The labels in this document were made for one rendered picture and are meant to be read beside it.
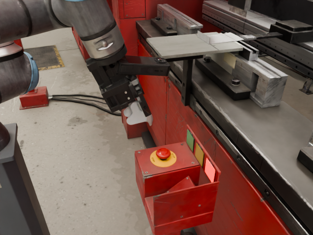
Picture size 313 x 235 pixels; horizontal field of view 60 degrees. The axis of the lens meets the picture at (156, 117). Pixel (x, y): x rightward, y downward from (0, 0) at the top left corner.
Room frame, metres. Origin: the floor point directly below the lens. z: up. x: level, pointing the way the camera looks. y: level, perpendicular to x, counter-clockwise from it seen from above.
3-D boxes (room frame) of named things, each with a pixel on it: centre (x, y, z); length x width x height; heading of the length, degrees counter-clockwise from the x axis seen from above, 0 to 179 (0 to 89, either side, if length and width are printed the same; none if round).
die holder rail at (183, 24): (1.44, -0.10, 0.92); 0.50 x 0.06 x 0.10; 16
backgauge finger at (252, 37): (0.96, -0.41, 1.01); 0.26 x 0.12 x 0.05; 106
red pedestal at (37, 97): (2.22, 1.14, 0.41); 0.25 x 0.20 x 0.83; 106
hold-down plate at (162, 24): (1.47, -0.03, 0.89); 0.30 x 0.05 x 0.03; 16
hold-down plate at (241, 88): (0.86, -0.22, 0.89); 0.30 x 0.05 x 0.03; 16
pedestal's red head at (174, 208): (0.52, -0.04, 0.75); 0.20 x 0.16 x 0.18; 16
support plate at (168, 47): (0.87, -0.12, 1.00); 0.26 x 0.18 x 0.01; 106
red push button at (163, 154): (0.56, -0.02, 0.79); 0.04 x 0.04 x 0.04
